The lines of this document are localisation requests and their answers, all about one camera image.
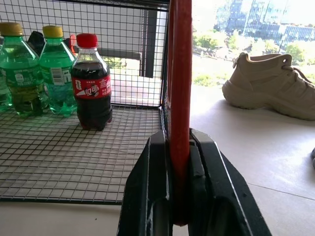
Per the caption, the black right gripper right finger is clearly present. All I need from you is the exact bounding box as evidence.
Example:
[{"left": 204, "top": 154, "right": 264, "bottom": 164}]
[{"left": 186, "top": 128, "right": 273, "bottom": 236}]

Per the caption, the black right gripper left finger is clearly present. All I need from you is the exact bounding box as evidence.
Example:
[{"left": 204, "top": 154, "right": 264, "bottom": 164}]
[{"left": 116, "top": 130, "right": 176, "bottom": 236}]

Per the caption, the red bottle opener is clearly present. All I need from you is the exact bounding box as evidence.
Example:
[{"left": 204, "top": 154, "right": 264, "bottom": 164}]
[{"left": 167, "top": 0, "right": 193, "bottom": 227}]

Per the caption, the cola bottle with red cap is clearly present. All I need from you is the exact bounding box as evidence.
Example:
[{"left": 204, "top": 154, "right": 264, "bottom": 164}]
[{"left": 70, "top": 33, "right": 113, "bottom": 131}]

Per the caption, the green soda bottle yellow cap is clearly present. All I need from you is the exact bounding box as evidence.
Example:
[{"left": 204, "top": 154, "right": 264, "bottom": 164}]
[
  {"left": 0, "top": 22, "right": 47, "bottom": 117},
  {"left": 39, "top": 25, "right": 79, "bottom": 118}
]

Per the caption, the green plastic bottle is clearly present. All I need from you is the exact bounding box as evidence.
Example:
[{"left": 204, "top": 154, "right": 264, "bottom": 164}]
[{"left": 0, "top": 36, "right": 13, "bottom": 113}]

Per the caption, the beige sneaker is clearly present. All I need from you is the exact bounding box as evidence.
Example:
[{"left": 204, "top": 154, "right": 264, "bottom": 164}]
[{"left": 221, "top": 52, "right": 315, "bottom": 121}]

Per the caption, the red object behind bottles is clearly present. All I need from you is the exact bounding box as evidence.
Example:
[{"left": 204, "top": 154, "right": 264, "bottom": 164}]
[{"left": 64, "top": 34, "right": 79, "bottom": 57}]

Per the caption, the black object behind bottles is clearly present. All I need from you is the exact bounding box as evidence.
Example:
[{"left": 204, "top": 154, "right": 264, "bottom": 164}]
[{"left": 26, "top": 31, "right": 46, "bottom": 56}]

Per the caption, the black wire mesh basket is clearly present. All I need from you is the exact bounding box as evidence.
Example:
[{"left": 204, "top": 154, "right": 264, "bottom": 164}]
[{"left": 0, "top": 0, "right": 173, "bottom": 206}]

